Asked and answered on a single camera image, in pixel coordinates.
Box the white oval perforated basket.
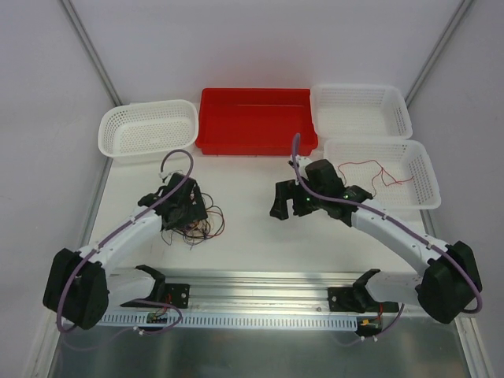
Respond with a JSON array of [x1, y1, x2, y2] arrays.
[[98, 99, 199, 164]]

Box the red plastic bin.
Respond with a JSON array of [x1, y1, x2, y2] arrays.
[[195, 88, 318, 156]]

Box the aluminium mounting rail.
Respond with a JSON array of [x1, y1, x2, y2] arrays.
[[49, 268, 473, 318]]

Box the white near rectangular basket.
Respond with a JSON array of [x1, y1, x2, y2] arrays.
[[324, 138, 441, 210]]

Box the multicolour wire bundle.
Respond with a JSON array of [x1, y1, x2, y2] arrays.
[[159, 191, 228, 248]]

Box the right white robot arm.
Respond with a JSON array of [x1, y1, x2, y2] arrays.
[[269, 155, 483, 324]]

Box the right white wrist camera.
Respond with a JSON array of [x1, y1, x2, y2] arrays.
[[287, 155, 313, 171]]

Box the white slotted cable duct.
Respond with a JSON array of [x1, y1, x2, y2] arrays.
[[98, 311, 358, 332]]

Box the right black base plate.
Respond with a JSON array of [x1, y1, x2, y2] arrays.
[[327, 287, 399, 313]]

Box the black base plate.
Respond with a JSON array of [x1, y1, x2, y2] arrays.
[[327, 287, 399, 313], [146, 283, 191, 309]]

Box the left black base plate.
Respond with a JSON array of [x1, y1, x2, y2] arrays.
[[146, 283, 191, 309]]

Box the white far rectangular basket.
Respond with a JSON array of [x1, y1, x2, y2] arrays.
[[309, 83, 413, 139]]

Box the aluminium frame post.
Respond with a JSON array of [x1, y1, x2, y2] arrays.
[[405, 0, 476, 108], [57, 0, 124, 106]]

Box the right aluminium frame post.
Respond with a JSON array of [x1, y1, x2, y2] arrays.
[[405, 0, 476, 108]]

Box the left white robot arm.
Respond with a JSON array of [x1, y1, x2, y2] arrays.
[[43, 173, 208, 330]]

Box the red wire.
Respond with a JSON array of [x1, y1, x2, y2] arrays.
[[337, 159, 417, 196]]

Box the white rectangular basket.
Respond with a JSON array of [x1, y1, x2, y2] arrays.
[[324, 138, 441, 210], [309, 83, 413, 139]]

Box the left aluminium frame post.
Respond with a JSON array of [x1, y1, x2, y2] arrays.
[[57, 0, 124, 106]]

